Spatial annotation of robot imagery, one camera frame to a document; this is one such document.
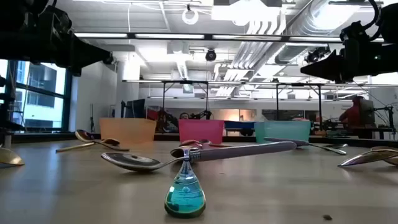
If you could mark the large glass window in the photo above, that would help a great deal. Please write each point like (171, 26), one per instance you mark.
(40, 93)

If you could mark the black overhead frame beam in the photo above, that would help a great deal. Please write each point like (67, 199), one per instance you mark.
(208, 37)

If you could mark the person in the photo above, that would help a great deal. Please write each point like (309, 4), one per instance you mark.
(184, 116)
(353, 115)

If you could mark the black workstation robot arm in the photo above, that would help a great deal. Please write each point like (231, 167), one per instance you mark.
(202, 115)

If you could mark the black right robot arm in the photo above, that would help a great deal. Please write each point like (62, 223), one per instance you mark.
(390, 21)

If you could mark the silver spoon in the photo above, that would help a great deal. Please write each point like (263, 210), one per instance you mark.
(130, 161)
(337, 145)

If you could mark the black table frame rail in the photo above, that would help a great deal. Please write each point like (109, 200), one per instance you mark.
(46, 137)

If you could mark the teal plastic bin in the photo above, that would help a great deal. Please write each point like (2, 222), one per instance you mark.
(283, 130)

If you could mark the black computer monitor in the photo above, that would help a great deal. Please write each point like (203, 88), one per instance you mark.
(135, 109)

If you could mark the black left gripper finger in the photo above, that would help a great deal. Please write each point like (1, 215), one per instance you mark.
(87, 63)
(90, 51)

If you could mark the orange plastic bin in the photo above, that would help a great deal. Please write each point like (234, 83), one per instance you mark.
(127, 130)

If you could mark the blue cart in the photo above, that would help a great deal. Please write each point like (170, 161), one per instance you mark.
(239, 125)

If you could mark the small dark crumb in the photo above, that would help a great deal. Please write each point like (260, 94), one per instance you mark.
(327, 217)

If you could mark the pink plastic bin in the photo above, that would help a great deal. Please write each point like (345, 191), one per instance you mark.
(201, 130)

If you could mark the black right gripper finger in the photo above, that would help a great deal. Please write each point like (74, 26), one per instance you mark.
(329, 74)
(332, 60)

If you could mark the black workstation frame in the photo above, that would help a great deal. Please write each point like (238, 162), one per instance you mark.
(163, 99)
(320, 105)

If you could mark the black overhead camera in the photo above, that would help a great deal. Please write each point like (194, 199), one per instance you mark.
(211, 55)

